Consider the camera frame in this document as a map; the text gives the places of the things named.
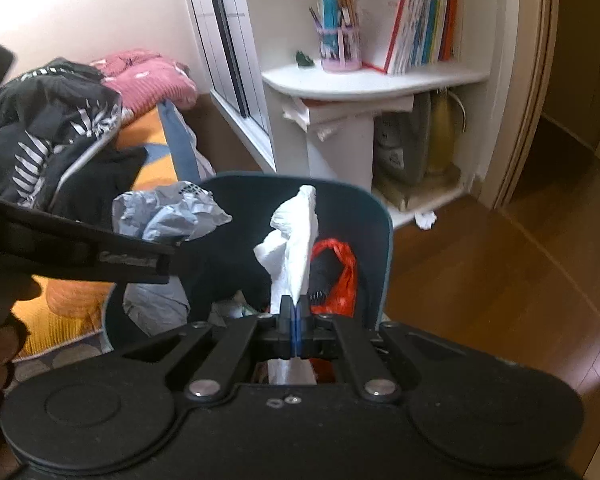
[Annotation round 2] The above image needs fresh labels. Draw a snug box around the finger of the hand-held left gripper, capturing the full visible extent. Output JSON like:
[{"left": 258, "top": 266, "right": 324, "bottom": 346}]
[{"left": 55, "top": 212, "right": 177, "bottom": 282}]

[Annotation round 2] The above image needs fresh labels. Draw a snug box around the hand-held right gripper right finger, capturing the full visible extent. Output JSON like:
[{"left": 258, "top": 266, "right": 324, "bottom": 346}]
[{"left": 296, "top": 295, "right": 468, "bottom": 403}]

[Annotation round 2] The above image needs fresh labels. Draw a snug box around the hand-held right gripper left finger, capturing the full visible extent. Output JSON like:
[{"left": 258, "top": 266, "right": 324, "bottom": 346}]
[{"left": 122, "top": 295, "right": 297, "bottom": 403}]

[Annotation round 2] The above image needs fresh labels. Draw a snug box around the orange plastic bag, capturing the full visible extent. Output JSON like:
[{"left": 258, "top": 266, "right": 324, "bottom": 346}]
[{"left": 310, "top": 239, "right": 358, "bottom": 318}]

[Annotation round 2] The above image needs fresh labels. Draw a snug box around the long white tissue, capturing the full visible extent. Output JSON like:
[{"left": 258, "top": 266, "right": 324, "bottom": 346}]
[{"left": 252, "top": 185, "right": 321, "bottom": 386}]

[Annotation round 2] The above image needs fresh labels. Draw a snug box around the teal trash bin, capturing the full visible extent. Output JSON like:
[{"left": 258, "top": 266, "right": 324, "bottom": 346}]
[{"left": 102, "top": 171, "right": 394, "bottom": 356}]

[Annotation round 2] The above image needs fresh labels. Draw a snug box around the bed with orange floral bedspread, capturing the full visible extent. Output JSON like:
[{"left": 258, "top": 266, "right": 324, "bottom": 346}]
[{"left": 10, "top": 100, "right": 216, "bottom": 361}]

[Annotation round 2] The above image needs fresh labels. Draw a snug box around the black leaf-print duvet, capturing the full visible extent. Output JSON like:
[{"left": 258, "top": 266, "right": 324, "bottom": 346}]
[{"left": 0, "top": 58, "right": 148, "bottom": 221}]

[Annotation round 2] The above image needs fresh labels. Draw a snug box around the pink patterned cloth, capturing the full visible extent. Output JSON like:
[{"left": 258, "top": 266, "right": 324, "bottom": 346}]
[{"left": 89, "top": 49, "right": 198, "bottom": 113}]

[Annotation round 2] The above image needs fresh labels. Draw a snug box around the grey appliance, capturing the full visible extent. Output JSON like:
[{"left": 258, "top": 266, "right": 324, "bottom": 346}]
[{"left": 372, "top": 92, "right": 433, "bottom": 186}]

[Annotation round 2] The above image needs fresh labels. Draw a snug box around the stack of white papers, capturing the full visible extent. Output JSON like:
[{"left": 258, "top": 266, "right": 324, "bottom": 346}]
[{"left": 281, "top": 92, "right": 416, "bottom": 141}]

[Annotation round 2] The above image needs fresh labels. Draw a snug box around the white sliding wardrobe door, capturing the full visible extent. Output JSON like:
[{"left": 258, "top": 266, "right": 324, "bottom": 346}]
[{"left": 177, "top": 0, "right": 278, "bottom": 173}]

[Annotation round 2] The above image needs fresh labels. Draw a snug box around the yellow bottle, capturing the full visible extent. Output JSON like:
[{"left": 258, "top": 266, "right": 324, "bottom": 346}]
[{"left": 427, "top": 87, "right": 468, "bottom": 176}]

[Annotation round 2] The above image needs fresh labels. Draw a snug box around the white shelf unit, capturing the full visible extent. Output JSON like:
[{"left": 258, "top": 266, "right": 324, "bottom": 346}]
[{"left": 237, "top": 0, "right": 511, "bottom": 231}]

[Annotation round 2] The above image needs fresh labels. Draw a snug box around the pink pen holder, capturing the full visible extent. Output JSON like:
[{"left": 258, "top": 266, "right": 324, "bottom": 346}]
[{"left": 320, "top": 25, "right": 362, "bottom": 72}]

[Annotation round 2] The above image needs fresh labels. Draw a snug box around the bunch of pens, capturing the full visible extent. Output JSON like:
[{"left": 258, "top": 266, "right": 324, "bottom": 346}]
[{"left": 307, "top": 0, "right": 358, "bottom": 31}]

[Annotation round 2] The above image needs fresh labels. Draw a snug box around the row of books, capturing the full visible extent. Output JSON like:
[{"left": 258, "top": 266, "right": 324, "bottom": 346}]
[{"left": 390, "top": 0, "right": 460, "bottom": 73}]

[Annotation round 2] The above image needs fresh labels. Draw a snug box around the pale door frame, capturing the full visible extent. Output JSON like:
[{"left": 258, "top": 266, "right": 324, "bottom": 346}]
[{"left": 490, "top": 0, "right": 561, "bottom": 211}]

